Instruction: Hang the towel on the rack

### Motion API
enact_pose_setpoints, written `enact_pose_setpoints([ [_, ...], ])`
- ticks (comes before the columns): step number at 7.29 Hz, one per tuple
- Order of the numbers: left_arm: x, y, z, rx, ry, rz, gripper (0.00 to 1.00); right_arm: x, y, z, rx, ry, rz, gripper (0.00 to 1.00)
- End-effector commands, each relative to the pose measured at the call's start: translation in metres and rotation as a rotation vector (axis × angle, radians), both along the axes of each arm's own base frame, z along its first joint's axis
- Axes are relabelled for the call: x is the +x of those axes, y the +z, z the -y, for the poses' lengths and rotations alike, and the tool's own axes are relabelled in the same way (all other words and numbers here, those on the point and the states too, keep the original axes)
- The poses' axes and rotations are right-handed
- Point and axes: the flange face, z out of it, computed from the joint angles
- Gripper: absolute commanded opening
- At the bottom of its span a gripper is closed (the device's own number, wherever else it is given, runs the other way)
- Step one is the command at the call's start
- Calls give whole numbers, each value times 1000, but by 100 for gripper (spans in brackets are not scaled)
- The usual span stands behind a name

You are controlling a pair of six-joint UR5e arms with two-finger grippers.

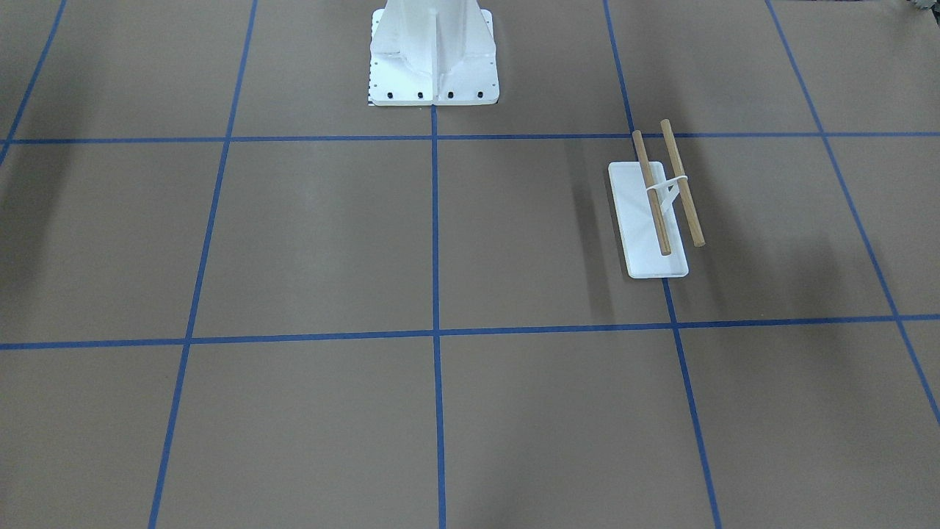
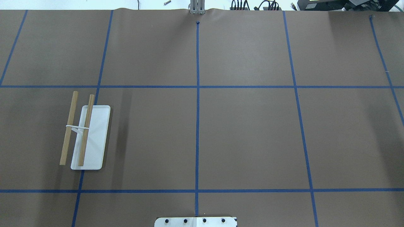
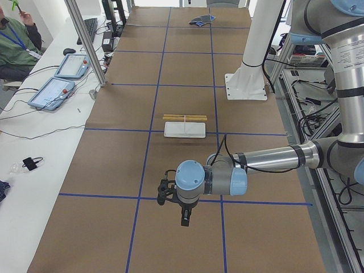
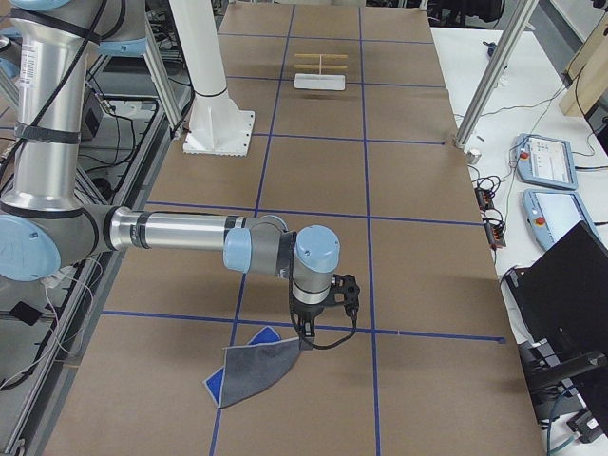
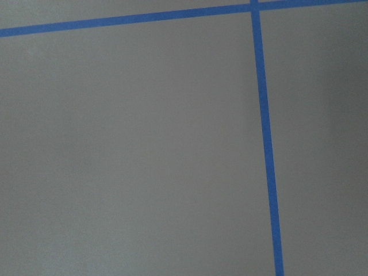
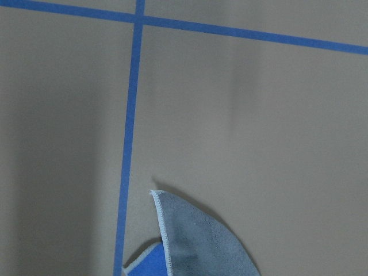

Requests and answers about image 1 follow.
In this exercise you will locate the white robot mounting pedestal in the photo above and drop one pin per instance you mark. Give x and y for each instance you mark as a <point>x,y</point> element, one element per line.
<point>432,53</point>

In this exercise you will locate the white towel rack base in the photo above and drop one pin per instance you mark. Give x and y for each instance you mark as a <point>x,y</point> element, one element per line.
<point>640,243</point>

